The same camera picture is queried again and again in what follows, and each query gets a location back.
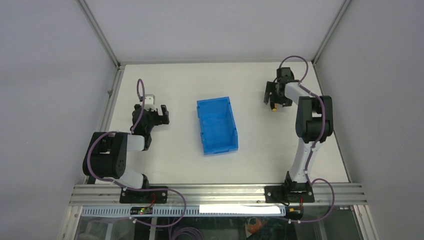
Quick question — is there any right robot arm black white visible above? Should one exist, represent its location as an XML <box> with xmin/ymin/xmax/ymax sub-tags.
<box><xmin>263</xmin><ymin>67</ymin><xmax>334</xmax><ymax>195</ymax></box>

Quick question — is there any coiled purple cable below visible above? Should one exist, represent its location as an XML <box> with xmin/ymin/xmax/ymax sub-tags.
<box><xmin>168</xmin><ymin>227</ymin><xmax>205</xmax><ymax>240</ymax></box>

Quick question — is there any orange object under table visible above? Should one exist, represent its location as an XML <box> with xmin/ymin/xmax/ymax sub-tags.
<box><xmin>245</xmin><ymin>217</ymin><xmax>268</xmax><ymax>235</ymax></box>

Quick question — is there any black yellow screwdriver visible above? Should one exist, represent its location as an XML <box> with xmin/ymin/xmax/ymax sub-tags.
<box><xmin>269</xmin><ymin>101</ymin><xmax>277</xmax><ymax>112</ymax></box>

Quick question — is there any white slotted cable duct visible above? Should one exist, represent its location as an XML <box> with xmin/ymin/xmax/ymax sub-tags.
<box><xmin>81</xmin><ymin>204</ymin><xmax>301</xmax><ymax>218</ymax></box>

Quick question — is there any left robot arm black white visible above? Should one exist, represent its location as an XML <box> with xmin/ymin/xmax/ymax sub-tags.
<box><xmin>82</xmin><ymin>104</ymin><xmax>170</xmax><ymax>191</ymax></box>

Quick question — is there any aluminium mounting rail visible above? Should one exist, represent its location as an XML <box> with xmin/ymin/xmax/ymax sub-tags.
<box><xmin>69</xmin><ymin>183</ymin><xmax>368</xmax><ymax>206</ymax></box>

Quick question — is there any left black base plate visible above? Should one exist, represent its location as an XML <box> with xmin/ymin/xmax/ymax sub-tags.
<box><xmin>119</xmin><ymin>186</ymin><xmax>169</xmax><ymax>205</ymax></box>

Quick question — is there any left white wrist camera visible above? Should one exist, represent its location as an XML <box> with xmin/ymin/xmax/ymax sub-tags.
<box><xmin>143</xmin><ymin>94</ymin><xmax>157</xmax><ymax>112</ymax></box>

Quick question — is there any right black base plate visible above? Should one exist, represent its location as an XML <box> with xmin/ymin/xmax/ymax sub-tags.
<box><xmin>264</xmin><ymin>185</ymin><xmax>315</xmax><ymax>204</ymax></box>

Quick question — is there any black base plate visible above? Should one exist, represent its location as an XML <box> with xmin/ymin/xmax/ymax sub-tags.
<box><xmin>119</xmin><ymin>186</ymin><xmax>169</xmax><ymax>205</ymax></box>
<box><xmin>264</xmin><ymin>185</ymin><xmax>315</xmax><ymax>204</ymax></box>

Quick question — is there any blue plastic bin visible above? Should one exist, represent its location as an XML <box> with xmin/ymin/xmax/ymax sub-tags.
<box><xmin>196</xmin><ymin>96</ymin><xmax>239</xmax><ymax>156</ymax></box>

